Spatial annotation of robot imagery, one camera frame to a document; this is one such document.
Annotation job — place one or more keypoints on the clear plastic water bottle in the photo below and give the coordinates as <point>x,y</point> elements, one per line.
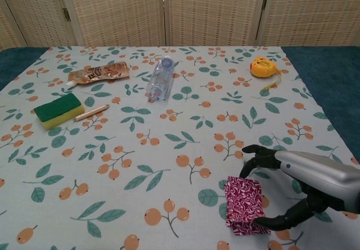
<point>160,81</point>

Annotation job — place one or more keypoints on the green yellow sponge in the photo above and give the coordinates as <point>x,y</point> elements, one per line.
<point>57,109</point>

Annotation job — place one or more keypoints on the pink patterned pouch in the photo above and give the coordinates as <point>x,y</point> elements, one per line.
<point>243,199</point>

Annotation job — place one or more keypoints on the light wooden pencil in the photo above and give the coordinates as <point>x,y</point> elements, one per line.
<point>91,112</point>

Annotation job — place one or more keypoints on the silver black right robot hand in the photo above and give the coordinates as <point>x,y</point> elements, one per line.
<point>323,176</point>

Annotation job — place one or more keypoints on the orange foil snack pouch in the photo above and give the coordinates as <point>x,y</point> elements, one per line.
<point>101,72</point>

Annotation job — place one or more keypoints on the brass screen hinge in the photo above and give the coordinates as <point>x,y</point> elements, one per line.
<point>66,15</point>
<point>264,3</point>

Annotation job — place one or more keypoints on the floral leaf berry tablecloth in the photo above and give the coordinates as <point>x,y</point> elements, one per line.
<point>140,154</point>

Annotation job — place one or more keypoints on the woven bamboo screen panel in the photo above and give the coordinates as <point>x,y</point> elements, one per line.
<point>315,10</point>
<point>36,13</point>
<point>7,36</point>
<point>118,10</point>
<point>213,10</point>

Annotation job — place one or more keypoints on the yellow tape measure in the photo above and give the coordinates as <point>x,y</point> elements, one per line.
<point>263,67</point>

